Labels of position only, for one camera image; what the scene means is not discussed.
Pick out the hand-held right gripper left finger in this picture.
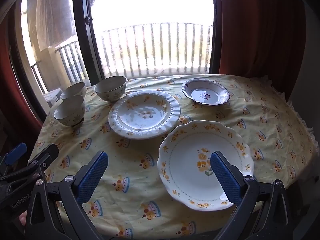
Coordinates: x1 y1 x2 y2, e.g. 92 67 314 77
25 151 110 240

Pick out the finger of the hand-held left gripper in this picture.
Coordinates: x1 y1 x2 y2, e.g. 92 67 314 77
0 144 59 188
0 142 27 168

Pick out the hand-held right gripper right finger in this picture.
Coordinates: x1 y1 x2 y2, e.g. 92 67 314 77
210 151 292 240

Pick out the scalloped yellow-flower plate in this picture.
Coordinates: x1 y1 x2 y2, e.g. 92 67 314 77
157 120 255 209

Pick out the floral ceramic bowl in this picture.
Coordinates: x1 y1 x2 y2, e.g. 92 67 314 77
60 82 87 101
94 76 127 102
53 95 86 127

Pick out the white ribbed-rim plate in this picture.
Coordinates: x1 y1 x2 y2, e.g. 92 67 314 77
108 90 181 140

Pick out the purple-rimmed small plate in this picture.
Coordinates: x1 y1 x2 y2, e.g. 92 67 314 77
182 79 230 107

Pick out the red curtain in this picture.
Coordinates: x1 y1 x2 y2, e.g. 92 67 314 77
217 0 308 100
0 37 44 155

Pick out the white outdoor air conditioner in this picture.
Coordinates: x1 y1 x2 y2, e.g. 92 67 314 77
42 88 63 108

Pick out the yellow printed tablecloth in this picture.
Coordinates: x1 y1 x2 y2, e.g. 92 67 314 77
29 74 316 239

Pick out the hanging sheer white cloth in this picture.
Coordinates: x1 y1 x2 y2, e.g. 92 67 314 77
26 0 77 50

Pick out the balcony railing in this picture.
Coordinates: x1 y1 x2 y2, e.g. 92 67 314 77
30 22 213 93

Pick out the dark window frame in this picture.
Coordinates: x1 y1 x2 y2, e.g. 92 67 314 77
7 0 223 120

